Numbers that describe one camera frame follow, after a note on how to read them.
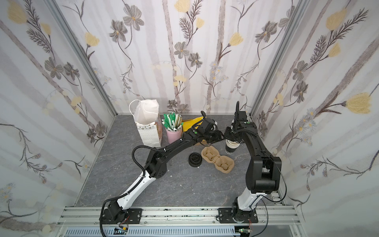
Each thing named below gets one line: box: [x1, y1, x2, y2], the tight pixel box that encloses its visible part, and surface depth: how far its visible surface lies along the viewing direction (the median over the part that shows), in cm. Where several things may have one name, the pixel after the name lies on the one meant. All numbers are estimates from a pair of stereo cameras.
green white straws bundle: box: [161, 112, 184, 132], surface depth 95 cm
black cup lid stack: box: [188, 152, 203, 168], surface depth 93 cm
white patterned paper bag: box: [128, 98, 163, 148], surface depth 92 cm
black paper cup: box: [225, 139, 241, 155], surface depth 91 cm
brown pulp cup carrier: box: [201, 145, 235, 174], surface depth 92 cm
